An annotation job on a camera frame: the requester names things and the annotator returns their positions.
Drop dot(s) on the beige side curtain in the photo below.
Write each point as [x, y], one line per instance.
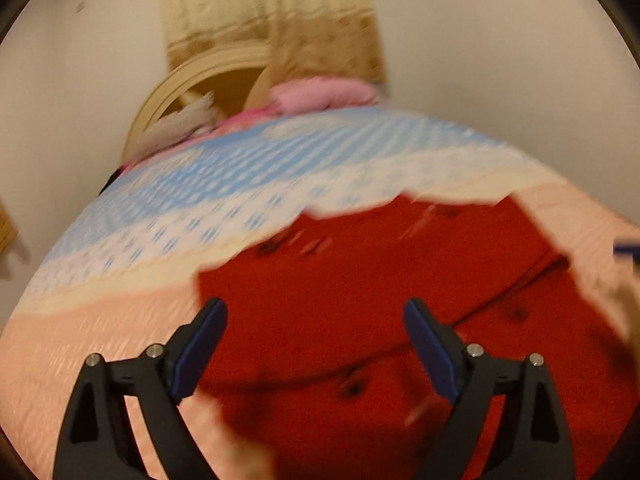
[9, 233]

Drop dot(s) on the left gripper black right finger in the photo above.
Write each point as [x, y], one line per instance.
[532, 439]

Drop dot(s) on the pink folded blanket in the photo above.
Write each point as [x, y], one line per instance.
[300, 97]

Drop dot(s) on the pink and blue dotted bedspread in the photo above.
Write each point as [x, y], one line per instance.
[123, 272]

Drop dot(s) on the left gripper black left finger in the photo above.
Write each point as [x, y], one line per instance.
[96, 440]

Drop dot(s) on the beige patterned window curtain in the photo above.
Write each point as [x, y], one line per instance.
[305, 37]

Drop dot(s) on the cream wooden headboard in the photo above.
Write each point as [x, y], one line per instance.
[231, 73]

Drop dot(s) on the striped grey pillow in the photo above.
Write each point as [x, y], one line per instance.
[172, 129]

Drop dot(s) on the red knitted sweater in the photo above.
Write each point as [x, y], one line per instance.
[316, 365]

